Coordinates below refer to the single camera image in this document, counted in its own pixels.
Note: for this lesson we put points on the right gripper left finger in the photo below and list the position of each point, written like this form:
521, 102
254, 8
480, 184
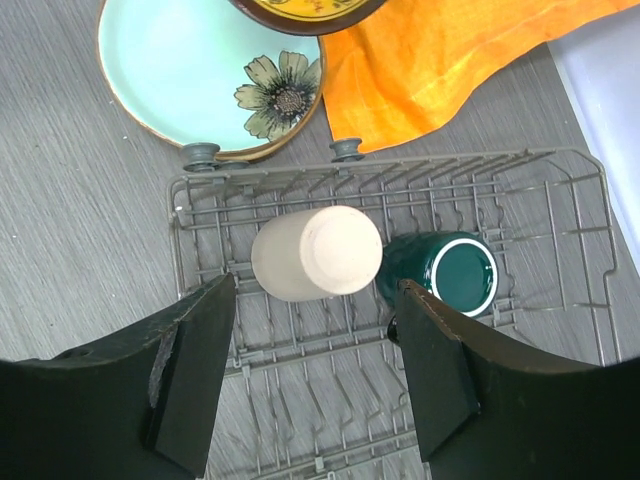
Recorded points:
139, 403

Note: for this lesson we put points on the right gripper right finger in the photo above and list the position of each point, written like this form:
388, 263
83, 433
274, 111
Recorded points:
486, 406

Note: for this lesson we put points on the beige tumbler cup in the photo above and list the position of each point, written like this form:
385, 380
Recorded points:
317, 254

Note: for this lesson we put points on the cream bird plate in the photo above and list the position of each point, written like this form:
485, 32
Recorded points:
280, 147

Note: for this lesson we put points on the light green flower plate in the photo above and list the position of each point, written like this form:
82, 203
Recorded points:
195, 75

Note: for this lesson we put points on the yellow brown patterned plate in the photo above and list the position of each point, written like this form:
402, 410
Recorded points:
308, 17

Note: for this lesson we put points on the dark green mug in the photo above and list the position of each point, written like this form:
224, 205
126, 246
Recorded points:
457, 267

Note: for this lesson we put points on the orange Mickey Mouse cloth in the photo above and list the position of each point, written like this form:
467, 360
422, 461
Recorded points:
407, 69

